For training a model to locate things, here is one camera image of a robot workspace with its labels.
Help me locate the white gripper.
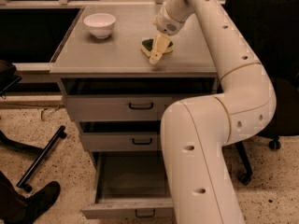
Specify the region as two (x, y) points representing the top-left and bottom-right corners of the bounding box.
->
(149, 6), (184, 64)

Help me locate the green and yellow sponge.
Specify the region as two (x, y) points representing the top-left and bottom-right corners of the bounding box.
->
(141, 38), (173, 57)

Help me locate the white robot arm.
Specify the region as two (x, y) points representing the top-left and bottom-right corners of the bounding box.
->
(149, 0), (277, 224)

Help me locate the grey drawer cabinet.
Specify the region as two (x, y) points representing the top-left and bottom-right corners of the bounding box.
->
(50, 4), (218, 162)

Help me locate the grey top drawer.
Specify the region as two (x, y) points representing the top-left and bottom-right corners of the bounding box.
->
(62, 77), (216, 122)

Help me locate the grey drawer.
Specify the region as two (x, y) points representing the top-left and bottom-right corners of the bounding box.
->
(62, 77), (216, 122)
(81, 151), (173, 219)
(79, 120), (160, 151)

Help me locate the grey middle drawer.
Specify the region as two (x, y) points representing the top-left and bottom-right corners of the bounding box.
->
(79, 120), (160, 151)

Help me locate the grey bottom drawer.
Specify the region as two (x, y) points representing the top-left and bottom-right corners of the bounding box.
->
(81, 151), (173, 219)

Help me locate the white ceramic bowl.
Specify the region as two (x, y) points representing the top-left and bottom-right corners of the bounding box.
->
(83, 13), (116, 39)

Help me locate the black office chair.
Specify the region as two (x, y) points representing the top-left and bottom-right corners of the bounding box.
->
(223, 0), (299, 187)

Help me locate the black chair seat edge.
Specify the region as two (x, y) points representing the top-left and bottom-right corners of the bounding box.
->
(0, 60), (21, 97)

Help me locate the black chair base leg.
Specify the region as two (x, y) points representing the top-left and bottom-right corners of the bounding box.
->
(0, 126), (67, 193)

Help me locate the dark shoe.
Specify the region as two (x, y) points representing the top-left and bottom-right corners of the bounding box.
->
(0, 172), (61, 224)

